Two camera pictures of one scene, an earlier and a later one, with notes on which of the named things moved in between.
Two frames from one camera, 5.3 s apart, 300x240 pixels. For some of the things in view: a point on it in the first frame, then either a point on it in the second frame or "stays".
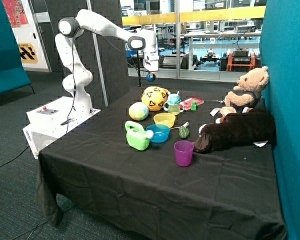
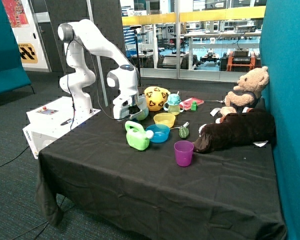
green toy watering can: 137,137 stays
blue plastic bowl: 161,132 stays
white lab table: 249,39 stays
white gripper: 151,58 -> 128,103
